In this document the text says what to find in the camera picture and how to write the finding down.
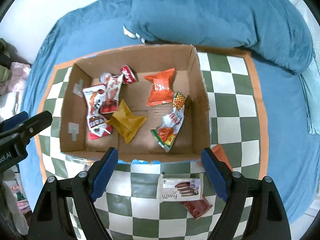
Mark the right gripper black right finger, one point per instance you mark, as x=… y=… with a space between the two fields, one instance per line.
x=231 y=187

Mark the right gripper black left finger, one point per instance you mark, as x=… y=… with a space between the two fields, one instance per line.
x=87 y=187

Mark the white Franzzi biscuit box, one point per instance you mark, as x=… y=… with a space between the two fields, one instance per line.
x=179 y=189

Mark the yellow snack packet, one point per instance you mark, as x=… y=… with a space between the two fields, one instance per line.
x=126 y=124

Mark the green orange carrot snack pack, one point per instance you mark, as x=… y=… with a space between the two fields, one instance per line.
x=171 y=123

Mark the red white long snack pack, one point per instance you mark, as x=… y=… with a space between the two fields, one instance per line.
x=113 y=85

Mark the orange snack packet on mat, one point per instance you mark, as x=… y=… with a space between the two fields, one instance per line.
x=221 y=156

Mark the dark red snack packet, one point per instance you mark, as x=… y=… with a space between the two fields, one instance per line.
x=197 y=208

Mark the green white checkered mat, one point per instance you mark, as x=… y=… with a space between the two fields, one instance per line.
x=129 y=207

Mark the pile of clothes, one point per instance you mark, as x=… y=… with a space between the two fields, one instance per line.
x=14 y=77

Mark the blue bed sheet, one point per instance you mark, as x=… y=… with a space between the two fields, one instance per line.
x=294 y=153

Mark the cardboard box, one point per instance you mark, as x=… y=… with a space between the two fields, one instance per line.
x=194 y=134

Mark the small red white snack pack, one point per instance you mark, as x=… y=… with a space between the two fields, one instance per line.
x=126 y=72

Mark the light blue folded cloth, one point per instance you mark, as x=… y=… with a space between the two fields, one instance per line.
x=310 y=84

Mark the striped blue white cloth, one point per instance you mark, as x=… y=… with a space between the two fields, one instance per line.
x=136 y=35

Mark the blue pillow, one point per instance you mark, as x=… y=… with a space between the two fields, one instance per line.
x=274 y=29

